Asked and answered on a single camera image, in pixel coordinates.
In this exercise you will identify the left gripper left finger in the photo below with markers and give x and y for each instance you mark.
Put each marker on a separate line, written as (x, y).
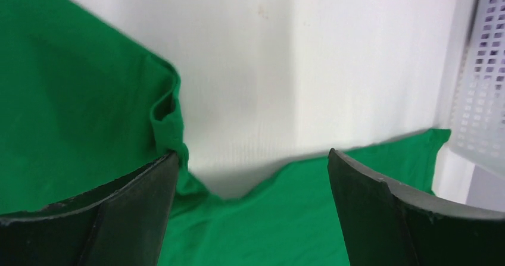
(122, 222)

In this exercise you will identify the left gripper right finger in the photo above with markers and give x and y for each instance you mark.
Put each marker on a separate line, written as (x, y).
(386, 222)

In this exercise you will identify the green t-shirt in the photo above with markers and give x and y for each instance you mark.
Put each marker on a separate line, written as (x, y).
(82, 105)

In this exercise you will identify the white plastic basket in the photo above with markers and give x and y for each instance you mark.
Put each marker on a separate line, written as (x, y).
(478, 113)

